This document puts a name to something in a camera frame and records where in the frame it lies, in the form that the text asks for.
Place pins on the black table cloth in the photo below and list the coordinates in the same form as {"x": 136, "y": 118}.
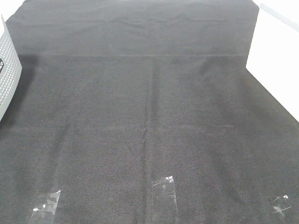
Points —
{"x": 115, "y": 94}

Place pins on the middle clear tape strip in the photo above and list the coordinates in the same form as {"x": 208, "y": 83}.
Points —
{"x": 164, "y": 203}

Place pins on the clear tape strip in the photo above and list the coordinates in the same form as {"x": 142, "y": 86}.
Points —
{"x": 45, "y": 208}
{"x": 280, "y": 205}
{"x": 164, "y": 203}

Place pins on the white slotted storage box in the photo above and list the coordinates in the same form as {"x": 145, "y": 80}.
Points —
{"x": 273, "y": 58}

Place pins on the left clear tape strip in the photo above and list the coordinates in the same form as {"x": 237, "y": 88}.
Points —
{"x": 45, "y": 208}

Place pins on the grey perforated laundry basket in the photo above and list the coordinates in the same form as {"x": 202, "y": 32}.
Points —
{"x": 10, "y": 68}

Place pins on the right clear tape strip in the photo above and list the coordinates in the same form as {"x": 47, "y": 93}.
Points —
{"x": 280, "y": 205}

